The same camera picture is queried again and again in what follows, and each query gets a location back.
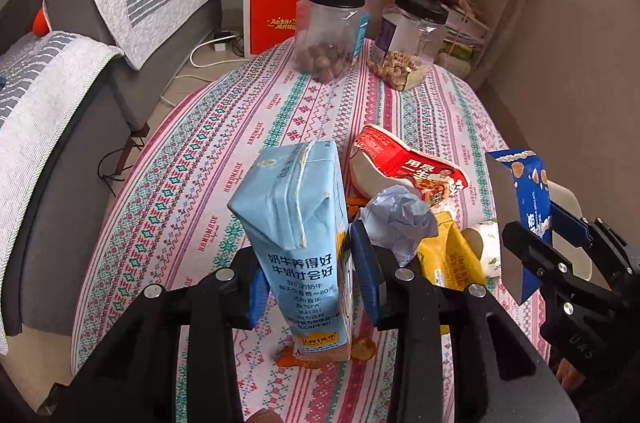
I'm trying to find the dark blue cardboard box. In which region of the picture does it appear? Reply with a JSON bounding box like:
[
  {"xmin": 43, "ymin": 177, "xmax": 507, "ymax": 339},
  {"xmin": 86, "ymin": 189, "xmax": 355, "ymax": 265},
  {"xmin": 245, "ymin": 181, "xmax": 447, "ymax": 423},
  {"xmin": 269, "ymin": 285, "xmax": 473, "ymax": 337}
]
[{"xmin": 485, "ymin": 148, "xmax": 551, "ymax": 305}]

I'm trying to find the yellow snack wrapper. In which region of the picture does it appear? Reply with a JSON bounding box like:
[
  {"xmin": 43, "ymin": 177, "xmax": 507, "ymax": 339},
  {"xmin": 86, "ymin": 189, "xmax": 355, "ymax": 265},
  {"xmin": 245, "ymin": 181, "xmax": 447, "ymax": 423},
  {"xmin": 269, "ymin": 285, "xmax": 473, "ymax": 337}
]
[{"xmin": 416, "ymin": 212, "xmax": 486, "ymax": 291}]

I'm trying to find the orange peel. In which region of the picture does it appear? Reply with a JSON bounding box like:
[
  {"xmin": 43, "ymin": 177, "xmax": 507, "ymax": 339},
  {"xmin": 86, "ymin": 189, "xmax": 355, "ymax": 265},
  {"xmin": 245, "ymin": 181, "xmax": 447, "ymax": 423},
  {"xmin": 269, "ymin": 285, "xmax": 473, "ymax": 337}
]
[{"xmin": 276, "ymin": 336, "xmax": 378, "ymax": 370}]

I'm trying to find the light blue paper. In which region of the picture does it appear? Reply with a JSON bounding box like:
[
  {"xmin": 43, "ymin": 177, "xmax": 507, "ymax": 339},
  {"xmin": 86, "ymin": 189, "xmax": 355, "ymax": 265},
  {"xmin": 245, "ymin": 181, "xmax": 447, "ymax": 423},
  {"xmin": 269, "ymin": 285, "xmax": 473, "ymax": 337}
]
[{"xmin": 357, "ymin": 184, "xmax": 438, "ymax": 267}]

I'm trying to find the light blue milk carton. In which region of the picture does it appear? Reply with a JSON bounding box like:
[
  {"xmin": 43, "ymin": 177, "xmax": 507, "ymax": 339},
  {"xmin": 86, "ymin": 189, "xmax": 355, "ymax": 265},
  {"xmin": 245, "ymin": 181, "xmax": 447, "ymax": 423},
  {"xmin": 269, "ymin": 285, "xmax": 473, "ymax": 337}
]
[{"xmin": 228, "ymin": 140, "xmax": 352, "ymax": 354}]

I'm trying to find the white trash bin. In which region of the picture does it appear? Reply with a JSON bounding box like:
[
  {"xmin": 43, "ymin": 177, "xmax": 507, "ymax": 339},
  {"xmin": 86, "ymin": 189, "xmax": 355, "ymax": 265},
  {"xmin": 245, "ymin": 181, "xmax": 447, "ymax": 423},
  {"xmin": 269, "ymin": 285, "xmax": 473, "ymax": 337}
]
[{"xmin": 548, "ymin": 181, "xmax": 592, "ymax": 281}]

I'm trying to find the white paper cup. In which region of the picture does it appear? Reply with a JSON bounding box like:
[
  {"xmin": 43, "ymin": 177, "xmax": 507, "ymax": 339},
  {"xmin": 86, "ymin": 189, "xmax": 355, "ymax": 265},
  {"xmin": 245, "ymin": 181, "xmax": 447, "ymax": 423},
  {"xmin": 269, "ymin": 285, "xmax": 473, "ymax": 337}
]
[{"xmin": 462, "ymin": 219, "xmax": 501, "ymax": 279}]

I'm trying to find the patterned pink tablecloth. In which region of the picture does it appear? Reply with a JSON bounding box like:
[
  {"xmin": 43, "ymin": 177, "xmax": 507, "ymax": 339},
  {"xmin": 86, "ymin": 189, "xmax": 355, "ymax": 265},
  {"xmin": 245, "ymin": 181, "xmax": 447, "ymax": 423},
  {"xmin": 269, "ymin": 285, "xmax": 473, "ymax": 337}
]
[{"xmin": 70, "ymin": 42, "xmax": 506, "ymax": 422}]

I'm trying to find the red instant noodle cup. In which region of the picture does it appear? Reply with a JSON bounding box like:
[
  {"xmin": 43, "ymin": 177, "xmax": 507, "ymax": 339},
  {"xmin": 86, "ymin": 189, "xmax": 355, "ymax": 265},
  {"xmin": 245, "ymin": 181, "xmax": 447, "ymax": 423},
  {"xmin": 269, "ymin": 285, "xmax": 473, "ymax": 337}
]
[{"xmin": 349, "ymin": 124, "xmax": 469, "ymax": 207}]

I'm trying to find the grey sofa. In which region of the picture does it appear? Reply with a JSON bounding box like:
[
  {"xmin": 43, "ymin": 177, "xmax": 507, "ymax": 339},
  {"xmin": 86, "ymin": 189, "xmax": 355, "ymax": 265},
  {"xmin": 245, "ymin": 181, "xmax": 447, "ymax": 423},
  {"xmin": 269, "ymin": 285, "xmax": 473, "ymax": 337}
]
[{"xmin": 1, "ymin": 0, "xmax": 221, "ymax": 337}]

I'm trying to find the clear jar with peanuts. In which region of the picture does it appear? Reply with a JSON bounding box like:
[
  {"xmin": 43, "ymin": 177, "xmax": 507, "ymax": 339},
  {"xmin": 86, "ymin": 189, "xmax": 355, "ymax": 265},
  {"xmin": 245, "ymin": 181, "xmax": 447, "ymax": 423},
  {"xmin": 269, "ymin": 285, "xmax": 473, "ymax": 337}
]
[{"xmin": 368, "ymin": 0, "xmax": 448, "ymax": 91}]

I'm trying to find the white quilted sofa cover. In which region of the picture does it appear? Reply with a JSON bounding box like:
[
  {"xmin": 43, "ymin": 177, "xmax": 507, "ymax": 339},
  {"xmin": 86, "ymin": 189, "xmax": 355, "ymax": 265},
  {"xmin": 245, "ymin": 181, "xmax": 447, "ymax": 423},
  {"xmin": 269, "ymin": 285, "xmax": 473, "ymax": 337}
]
[{"xmin": 0, "ymin": 29, "xmax": 125, "ymax": 356}]

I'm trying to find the clear jar with hazelnuts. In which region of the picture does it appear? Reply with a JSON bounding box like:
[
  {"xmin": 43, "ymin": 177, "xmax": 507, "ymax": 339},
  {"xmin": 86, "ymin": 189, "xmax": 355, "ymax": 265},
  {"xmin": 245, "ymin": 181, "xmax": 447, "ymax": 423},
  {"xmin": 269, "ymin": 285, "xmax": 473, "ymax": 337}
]
[{"xmin": 294, "ymin": 0, "xmax": 369, "ymax": 84}]

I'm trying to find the red gift box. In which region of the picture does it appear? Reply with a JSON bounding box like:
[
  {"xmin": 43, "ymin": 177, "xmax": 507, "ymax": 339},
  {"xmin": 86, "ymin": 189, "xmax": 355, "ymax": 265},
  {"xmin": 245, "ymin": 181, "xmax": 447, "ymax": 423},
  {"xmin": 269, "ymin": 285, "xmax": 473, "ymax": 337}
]
[{"xmin": 250, "ymin": 0, "xmax": 300, "ymax": 54}]

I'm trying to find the black cable on floor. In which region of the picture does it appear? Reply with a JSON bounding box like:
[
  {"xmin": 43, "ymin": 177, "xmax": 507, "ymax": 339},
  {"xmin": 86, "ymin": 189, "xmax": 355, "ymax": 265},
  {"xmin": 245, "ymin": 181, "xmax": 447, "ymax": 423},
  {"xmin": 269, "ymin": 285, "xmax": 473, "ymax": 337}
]
[{"xmin": 95, "ymin": 129, "xmax": 151, "ymax": 196}]

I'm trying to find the white power cable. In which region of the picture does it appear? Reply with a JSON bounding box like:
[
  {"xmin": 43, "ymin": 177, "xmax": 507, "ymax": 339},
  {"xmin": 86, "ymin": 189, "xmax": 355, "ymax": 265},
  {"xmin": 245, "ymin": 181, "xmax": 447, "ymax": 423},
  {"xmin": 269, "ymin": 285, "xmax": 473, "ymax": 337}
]
[{"xmin": 159, "ymin": 30, "xmax": 252, "ymax": 108}]

